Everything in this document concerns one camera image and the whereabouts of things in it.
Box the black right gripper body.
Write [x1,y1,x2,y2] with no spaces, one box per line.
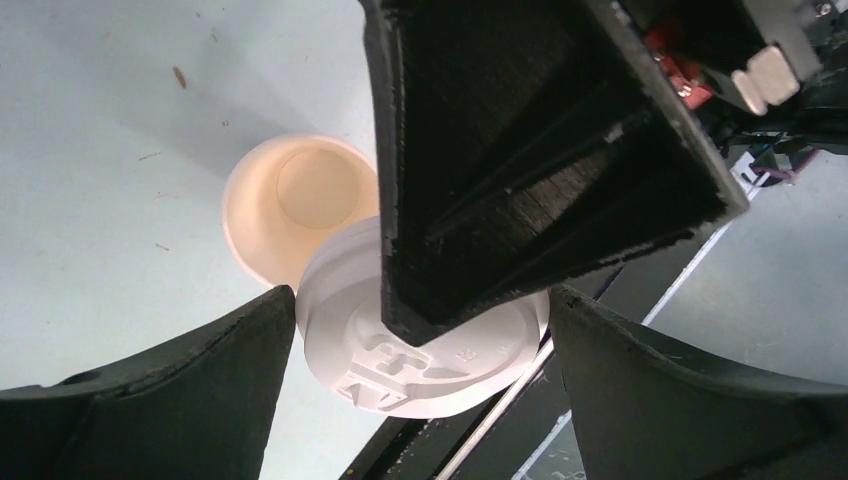
[621,1,847,155]

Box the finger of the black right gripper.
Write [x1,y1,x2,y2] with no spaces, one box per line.
[362,1,748,346]

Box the single white paper cup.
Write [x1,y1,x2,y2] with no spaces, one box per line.
[221,135,379,289]

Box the single white cup lid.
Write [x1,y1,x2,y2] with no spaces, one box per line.
[295,217,550,419]

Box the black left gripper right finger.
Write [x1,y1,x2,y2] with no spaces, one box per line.
[550,286,847,479]

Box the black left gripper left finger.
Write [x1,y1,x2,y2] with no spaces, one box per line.
[1,286,296,479]

